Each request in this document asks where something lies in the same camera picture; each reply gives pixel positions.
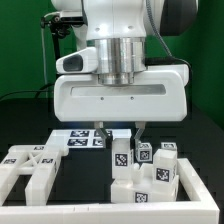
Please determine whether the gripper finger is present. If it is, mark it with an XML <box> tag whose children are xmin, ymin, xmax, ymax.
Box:
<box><xmin>94</xmin><ymin>121</ymin><xmax>111</xmax><ymax>148</ymax></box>
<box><xmin>134</xmin><ymin>121</ymin><xmax>146</xmax><ymax>146</ymax></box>

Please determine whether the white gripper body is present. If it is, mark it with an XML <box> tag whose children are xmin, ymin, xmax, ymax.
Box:
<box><xmin>54</xmin><ymin>64</ymin><xmax>189</xmax><ymax>122</ymax></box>

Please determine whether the white chair seat part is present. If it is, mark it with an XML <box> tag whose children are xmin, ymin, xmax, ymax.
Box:
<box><xmin>111</xmin><ymin>163</ymin><xmax>179</xmax><ymax>203</ymax></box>

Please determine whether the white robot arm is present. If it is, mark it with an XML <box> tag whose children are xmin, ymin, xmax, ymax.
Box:
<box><xmin>51</xmin><ymin>0</ymin><xmax>198</xmax><ymax>136</ymax></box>

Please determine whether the white tagged cube left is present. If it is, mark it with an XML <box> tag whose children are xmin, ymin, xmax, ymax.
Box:
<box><xmin>136</xmin><ymin>142</ymin><xmax>152</xmax><ymax>162</ymax></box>

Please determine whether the white tagged cube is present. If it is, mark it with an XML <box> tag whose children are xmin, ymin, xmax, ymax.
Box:
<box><xmin>136</xmin><ymin>142</ymin><xmax>152</xmax><ymax>162</ymax></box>
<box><xmin>161</xmin><ymin>142</ymin><xmax>177</xmax><ymax>151</ymax></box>

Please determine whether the white tagged cube right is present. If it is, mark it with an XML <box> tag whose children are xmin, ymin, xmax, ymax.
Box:
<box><xmin>161</xmin><ymin>142</ymin><xmax>177</xmax><ymax>151</ymax></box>

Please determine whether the white U-shaped fence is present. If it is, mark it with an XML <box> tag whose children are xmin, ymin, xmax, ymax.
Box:
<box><xmin>0</xmin><ymin>158</ymin><xmax>220</xmax><ymax>224</ymax></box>

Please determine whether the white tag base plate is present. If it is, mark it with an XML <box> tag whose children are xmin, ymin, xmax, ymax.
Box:
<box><xmin>46</xmin><ymin>129</ymin><xmax>131</xmax><ymax>149</ymax></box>

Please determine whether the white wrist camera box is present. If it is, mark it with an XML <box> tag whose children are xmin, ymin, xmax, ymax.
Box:
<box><xmin>56</xmin><ymin>47</ymin><xmax>98</xmax><ymax>74</ymax></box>

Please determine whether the black cable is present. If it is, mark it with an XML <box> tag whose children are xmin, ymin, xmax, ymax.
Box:
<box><xmin>0</xmin><ymin>81</ymin><xmax>64</xmax><ymax>102</ymax></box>

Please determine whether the white chair back frame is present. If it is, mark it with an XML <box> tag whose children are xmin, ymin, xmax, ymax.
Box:
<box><xmin>0</xmin><ymin>145</ymin><xmax>69</xmax><ymax>206</ymax></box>

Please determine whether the grey mounted camera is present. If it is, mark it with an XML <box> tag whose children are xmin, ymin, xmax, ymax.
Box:
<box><xmin>59</xmin><ymin>10</ymin><xmax>84</xmax><ymax>20</ymax></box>

